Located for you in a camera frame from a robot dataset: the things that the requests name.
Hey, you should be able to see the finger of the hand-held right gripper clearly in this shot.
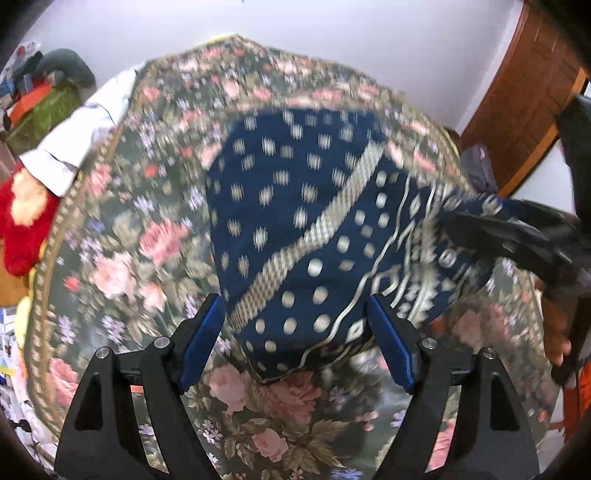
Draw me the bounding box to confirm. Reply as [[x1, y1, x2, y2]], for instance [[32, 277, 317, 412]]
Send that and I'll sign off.
[[441, 200, 581, 245], [455, 237, 579, 290]]

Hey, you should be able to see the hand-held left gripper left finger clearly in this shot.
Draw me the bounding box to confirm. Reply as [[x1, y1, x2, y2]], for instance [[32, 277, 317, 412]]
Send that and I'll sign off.
[[54, 293, 227, 480]]

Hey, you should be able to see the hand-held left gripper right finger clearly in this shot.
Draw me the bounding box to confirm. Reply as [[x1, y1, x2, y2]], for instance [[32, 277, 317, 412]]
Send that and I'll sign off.
[[367, 294, 541, 480]]

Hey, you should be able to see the navy patterned hoodie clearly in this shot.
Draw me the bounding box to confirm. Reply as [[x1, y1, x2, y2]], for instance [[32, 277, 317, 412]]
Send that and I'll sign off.
[[203, 107, 513, 384]]

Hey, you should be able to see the person's right hand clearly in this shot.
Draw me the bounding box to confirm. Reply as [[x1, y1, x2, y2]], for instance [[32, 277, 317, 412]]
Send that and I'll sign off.
[[534, 278, 576, 368]]

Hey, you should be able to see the grey bag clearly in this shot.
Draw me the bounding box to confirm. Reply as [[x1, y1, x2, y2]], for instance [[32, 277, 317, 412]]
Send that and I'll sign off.
[[461, 144, 499, 195]]

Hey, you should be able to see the floral bed blanket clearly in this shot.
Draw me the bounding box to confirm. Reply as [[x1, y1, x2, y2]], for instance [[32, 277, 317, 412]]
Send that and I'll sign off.
[[23, 34, 561, 480]]

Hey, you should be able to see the brown wooden door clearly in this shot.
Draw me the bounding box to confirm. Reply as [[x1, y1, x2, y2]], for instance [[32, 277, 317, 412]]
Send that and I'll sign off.
[[459, 0, 589, 197]]

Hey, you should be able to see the person's orange clothing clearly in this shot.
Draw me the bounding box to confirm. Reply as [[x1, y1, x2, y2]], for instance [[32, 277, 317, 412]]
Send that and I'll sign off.
[[561, 378, 591, 437]]

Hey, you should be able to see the red plush toy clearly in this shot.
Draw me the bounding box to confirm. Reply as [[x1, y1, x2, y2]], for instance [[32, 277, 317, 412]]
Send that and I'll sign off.
[[0, 161, 59, 278]]

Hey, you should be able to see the white bed sheet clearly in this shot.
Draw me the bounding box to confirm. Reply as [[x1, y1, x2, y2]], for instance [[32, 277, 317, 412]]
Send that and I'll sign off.
[[21, 62, 145, 195]]

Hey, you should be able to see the green bag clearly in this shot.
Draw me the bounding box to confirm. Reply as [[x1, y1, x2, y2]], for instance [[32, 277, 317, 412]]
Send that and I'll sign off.
[[4, 83, 82, 154]]

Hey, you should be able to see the orange cloth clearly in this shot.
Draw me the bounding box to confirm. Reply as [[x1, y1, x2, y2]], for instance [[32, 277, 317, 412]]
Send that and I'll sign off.
[[9, 83, 55, 126]]

